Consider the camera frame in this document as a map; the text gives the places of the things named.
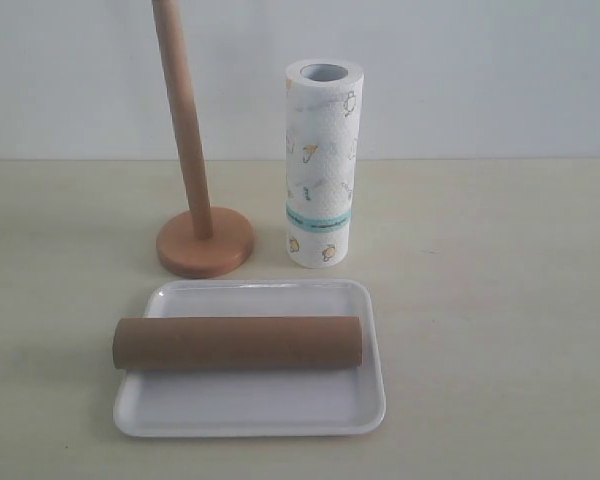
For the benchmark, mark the printed white paper towel roll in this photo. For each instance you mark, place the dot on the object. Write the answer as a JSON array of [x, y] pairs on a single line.
[[323, 110]]

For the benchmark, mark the wooden paper towel holder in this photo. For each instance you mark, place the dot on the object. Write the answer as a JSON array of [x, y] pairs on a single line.
[[204, 241]]

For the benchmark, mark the brown cardboard tube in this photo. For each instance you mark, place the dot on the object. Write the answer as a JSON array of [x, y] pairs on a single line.
[[238, 343]]

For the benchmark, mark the white rectangular plastic tray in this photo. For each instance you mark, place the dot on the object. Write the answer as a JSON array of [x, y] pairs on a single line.
[[260, 403]]

